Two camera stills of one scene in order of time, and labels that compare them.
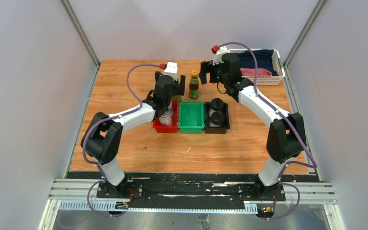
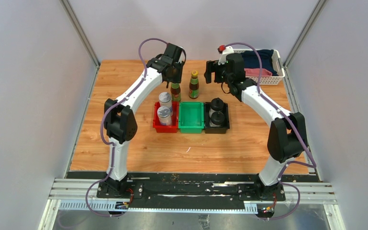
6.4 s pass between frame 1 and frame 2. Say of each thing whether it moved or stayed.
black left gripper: moved
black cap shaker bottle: stayed
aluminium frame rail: stayed
